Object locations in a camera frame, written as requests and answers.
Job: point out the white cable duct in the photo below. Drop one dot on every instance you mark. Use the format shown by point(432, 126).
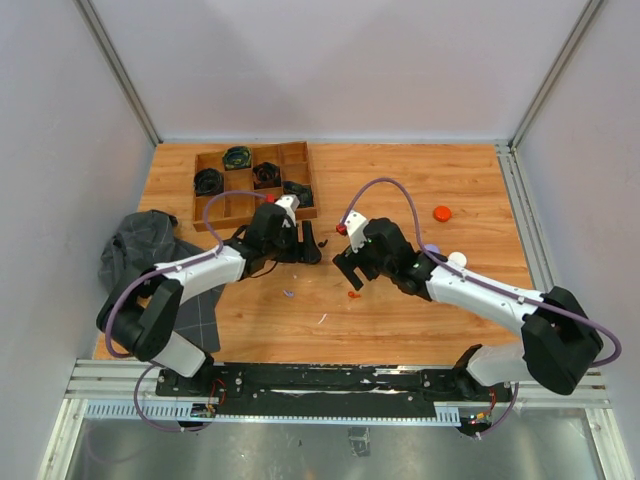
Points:
point(197, 412)

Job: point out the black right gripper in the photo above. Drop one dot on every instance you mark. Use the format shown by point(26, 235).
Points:
point(347, 264)

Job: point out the lilac earbud charging case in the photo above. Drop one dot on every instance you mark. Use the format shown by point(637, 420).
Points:
point(432, 248)

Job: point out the white earbud charging case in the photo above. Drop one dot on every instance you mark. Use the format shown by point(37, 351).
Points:
point(458, 258)

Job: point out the red patterned rolled necktie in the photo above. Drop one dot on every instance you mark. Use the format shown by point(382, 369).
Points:
point(266, 175)

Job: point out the black rolled necktie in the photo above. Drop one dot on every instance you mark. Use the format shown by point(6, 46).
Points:
point(208, 182)

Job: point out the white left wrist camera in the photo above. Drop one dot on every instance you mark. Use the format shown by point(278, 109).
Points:
point(290, 203)

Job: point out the green rolled necktie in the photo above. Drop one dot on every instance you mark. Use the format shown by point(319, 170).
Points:
point(237, 158)

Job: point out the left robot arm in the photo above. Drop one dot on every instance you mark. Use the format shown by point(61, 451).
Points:
point(141, 311)

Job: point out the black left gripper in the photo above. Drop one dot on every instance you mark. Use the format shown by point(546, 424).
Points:
point(302, 252)

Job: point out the dark rolled necktie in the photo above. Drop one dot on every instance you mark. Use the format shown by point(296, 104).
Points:
point(303, 192)

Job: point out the orange earbud charging case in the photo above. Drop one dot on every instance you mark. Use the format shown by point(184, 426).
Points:
point(442, 213)

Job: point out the aluminium left frame post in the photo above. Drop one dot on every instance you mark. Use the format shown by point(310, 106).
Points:
point(96, 27)

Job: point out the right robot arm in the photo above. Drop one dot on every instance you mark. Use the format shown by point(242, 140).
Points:
point(554, 348)

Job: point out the wooden compartment tray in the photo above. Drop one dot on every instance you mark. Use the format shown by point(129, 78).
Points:
point(237, 203)

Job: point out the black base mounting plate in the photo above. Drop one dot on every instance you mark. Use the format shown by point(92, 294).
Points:
point(358, 388)

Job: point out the aluminium corner frame post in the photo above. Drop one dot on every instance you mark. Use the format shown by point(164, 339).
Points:
point(577, 34)

